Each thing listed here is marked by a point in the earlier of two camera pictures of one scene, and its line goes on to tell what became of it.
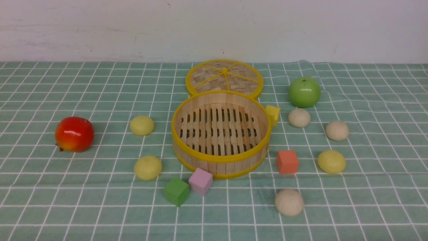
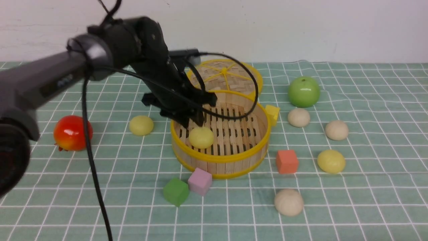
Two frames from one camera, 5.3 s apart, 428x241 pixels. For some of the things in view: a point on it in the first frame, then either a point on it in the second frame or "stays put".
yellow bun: [331, 161] stays put
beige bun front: [289, 202] stays put
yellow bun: [148, 167] to [201, 137]
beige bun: [336, 130] stays put
